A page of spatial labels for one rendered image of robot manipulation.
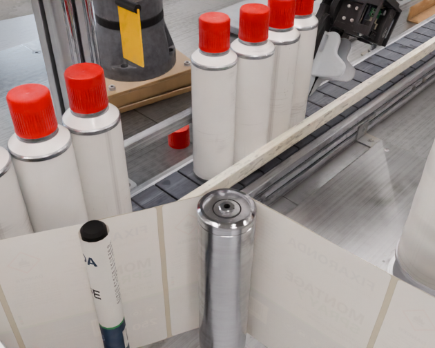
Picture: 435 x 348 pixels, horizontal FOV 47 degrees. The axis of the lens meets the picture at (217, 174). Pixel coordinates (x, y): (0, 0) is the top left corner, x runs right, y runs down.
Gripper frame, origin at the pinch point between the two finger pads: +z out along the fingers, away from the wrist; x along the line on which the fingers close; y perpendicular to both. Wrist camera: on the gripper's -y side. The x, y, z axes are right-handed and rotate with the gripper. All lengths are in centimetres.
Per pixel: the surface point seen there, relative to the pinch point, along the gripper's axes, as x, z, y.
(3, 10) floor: 124, 36, -309
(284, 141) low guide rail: -8.7, 7.4, 4.8
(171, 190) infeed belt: -19.4, 17.4, -1.3
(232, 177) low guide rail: -17.0, 12.7, 4.8
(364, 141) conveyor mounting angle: 11.7, 5.0, 7.2
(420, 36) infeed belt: 39.0, -16.2, -1.3
